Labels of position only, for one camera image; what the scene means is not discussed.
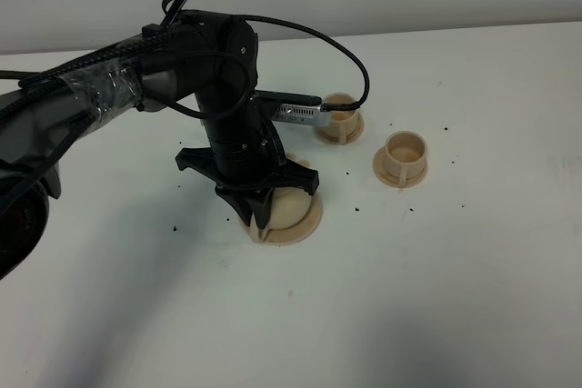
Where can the beige teapot saucer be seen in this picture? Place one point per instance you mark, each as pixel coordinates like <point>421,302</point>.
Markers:
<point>309,224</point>

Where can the beige teacup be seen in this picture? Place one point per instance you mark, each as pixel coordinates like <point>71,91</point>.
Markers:
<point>343,122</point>
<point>405,160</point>

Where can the beige cup saucer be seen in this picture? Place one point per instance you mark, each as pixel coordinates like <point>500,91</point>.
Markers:
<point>359,131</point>
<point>385,177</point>

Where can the beige near cup saucer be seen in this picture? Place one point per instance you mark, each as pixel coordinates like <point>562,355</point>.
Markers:
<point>385,177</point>

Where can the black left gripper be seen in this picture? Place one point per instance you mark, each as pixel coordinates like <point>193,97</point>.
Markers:
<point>246,155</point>

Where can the beige far cup saucer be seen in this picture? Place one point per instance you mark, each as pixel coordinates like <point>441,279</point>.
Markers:
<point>359,131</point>

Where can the beige near teacup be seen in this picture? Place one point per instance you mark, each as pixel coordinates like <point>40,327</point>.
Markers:
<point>405,160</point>

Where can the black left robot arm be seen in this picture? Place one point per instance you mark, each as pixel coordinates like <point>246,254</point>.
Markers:
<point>200,64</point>

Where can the beige teapot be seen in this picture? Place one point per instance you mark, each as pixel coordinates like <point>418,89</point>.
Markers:
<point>286,211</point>

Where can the beige far teacup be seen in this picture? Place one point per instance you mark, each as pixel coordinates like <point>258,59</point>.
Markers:
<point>343,122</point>

